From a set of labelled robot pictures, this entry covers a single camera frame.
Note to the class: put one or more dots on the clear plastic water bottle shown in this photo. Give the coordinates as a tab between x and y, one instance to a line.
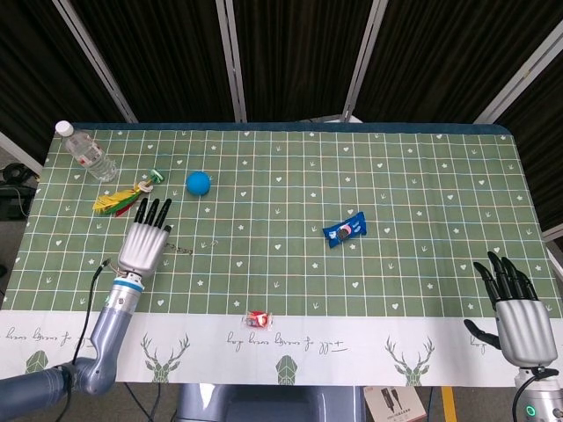
88	153

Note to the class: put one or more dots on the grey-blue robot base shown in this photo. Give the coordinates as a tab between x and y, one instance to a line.
268	402

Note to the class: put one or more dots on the green grid tablecloth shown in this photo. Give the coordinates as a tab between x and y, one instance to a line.
281	264

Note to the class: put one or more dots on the colourful feather shuttlecock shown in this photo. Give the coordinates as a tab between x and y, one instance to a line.
125	196

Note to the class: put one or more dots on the blue cookie packet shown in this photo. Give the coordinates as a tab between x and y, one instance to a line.
345	230

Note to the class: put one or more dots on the blue ball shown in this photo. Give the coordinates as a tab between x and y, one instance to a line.
198	183

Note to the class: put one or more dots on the small red candy wrapper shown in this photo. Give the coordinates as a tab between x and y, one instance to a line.
258	319

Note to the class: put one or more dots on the black equipment on floor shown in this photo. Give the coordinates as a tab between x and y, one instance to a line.
15	189

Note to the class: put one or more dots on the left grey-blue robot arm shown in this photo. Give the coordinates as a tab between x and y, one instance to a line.
88	347

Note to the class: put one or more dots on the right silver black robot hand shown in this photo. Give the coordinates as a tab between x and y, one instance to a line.
523	334

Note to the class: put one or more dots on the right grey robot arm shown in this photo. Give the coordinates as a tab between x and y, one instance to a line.
541	397

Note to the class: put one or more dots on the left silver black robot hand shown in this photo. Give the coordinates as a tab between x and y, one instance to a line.
143	246

